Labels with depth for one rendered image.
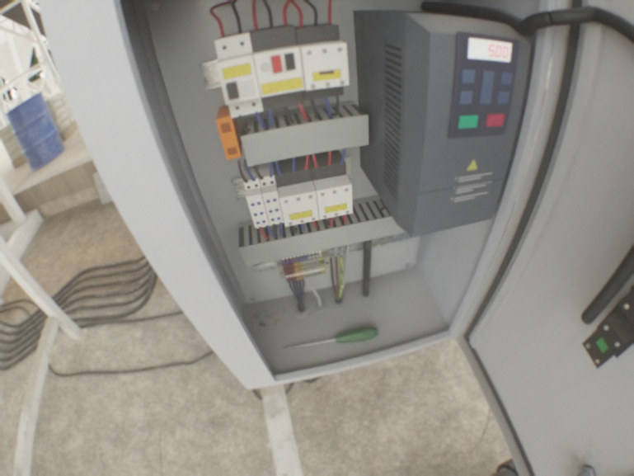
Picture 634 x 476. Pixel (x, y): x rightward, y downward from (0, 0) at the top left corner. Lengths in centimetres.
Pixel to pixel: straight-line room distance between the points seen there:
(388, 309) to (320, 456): 71
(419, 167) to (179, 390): 130
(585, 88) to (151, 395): 157
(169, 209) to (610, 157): 39
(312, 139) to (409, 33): 17
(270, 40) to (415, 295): 54
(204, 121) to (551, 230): 44
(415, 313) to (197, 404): 100
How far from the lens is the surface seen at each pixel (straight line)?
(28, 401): 167
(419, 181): 29
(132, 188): 25
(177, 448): 135
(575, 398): 44
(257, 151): 36
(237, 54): 33
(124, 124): 23
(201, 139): 42
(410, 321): 62
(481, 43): 27
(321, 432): 120
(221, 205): 47
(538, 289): 42
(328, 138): 36
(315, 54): 31
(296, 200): 37
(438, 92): 26
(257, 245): 44
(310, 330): 60
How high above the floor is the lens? 117
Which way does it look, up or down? 43 degrees down
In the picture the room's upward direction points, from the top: 8 degrees counter-clockwise
